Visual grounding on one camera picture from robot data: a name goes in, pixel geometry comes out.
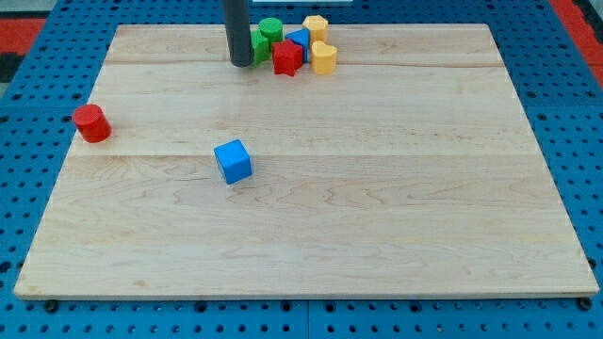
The light wooden board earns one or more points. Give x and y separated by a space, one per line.
411 172

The red star block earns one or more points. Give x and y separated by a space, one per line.
287 57

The yellow hexagon block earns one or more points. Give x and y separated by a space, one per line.
317 26

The green cylinder block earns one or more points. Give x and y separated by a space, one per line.
272 29

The blue triangle block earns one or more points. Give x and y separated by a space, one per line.
301 37

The red cylinder block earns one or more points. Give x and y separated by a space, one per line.
91 122

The yellow heart block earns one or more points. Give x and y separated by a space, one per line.
324 58

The green block behind rod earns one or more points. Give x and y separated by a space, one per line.
260 45

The blue cube block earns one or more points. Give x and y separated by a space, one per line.
234 162

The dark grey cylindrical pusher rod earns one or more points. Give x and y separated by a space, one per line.
237 26

